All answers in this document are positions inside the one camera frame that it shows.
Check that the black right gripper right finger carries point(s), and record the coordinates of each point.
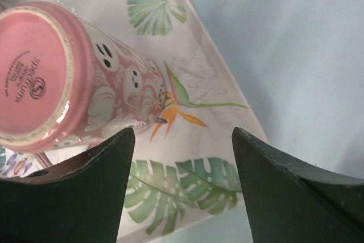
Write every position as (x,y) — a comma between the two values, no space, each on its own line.
(289,200)

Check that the leaf pattern serving tray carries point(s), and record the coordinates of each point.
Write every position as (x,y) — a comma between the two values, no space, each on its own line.
(183,168)

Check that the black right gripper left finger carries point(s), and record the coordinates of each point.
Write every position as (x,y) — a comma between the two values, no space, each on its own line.
(78,200)

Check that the pink face pattern mug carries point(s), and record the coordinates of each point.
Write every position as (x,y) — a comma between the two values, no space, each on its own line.
(65,83)

